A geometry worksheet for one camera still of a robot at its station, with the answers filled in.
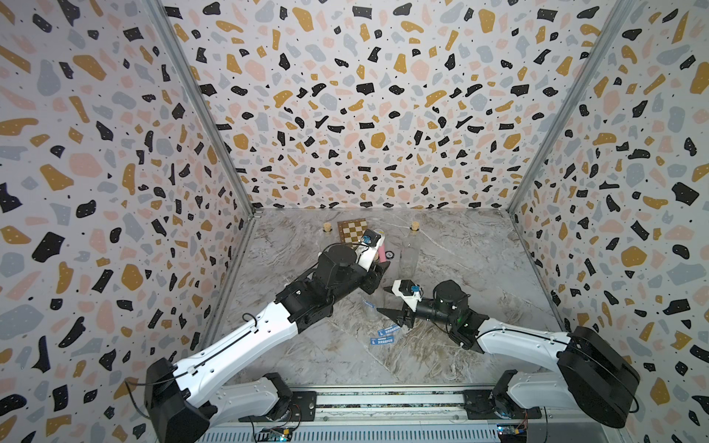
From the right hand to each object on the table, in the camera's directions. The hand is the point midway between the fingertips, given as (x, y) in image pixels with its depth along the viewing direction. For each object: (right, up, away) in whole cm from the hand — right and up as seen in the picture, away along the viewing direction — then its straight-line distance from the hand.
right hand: (385, 298), depth 76 cm
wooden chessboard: (-12, +19, +38) cm, 44 cm away
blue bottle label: (+1, -15, +10) cm, 18 cm away
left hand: (0, +12, -6) cm, 14 cm away
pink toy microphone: (0, +10, +28) cm, 29 cm away
